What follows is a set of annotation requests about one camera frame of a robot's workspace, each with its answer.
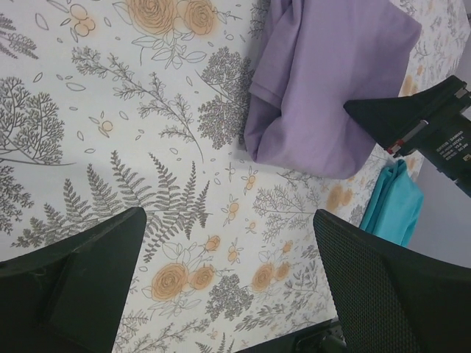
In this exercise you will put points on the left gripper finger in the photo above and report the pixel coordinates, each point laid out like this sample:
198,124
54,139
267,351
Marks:
70,296

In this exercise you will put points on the floral patterned table mat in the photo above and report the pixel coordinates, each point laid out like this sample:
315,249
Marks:
109,105

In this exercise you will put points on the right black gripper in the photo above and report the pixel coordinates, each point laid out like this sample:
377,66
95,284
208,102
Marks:
431,122

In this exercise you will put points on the purple t shirt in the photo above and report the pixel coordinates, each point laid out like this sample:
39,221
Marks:
314,57

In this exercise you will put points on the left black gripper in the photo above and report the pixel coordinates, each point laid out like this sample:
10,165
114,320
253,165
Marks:
387,298

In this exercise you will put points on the folded teal t shirt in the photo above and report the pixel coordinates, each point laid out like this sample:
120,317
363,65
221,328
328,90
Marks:
394,207

